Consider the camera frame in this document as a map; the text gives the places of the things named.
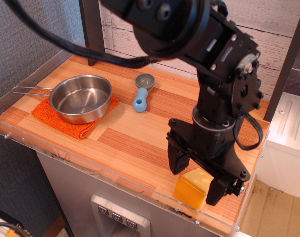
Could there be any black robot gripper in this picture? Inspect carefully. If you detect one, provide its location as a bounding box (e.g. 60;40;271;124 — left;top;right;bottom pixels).
167;118;250;205

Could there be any yellow cheese wedge toy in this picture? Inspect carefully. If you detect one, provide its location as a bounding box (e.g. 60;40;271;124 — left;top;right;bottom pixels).
173;168;214;210

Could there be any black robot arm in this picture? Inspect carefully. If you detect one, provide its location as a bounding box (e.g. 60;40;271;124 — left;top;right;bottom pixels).
102;0;263;205

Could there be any stainless steel pot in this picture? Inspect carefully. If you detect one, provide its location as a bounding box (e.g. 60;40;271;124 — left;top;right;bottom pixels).
11;75;113;125

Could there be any white toy sink counter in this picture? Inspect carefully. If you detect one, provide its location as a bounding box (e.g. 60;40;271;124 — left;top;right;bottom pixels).
256;93;300;198

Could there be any silver dispenser panel with buttons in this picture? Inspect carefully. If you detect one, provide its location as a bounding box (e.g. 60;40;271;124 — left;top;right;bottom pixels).
91;194;151;237

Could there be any blue grey toy scoop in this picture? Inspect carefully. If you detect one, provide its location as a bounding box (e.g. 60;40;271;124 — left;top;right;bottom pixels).
132;73;156;113

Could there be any grey toy fridge cabinet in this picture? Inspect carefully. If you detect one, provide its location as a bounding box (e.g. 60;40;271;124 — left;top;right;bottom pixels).
37;152;215;237

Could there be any clear acrylic table guard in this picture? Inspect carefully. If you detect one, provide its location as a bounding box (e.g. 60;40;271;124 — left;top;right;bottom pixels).
0;37;264;234

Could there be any orange folded cloth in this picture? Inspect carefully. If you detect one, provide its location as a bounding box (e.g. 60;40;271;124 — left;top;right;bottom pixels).
31;96;120;140

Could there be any orange black object bottom left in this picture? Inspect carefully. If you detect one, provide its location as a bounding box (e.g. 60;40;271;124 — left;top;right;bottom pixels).
0;222;31;237

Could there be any dark right frame post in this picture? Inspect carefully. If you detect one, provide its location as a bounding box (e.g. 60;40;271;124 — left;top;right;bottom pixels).
264;17;300;122

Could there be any dark frame post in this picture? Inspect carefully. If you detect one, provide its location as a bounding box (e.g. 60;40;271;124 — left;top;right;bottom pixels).
79;0;105;53
264;17;300;122

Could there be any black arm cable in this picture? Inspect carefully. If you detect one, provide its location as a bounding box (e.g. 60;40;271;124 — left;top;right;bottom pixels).
3;0;153;70

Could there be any dark left frame post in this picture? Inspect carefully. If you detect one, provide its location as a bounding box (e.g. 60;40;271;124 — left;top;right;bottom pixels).
79;0;105;53

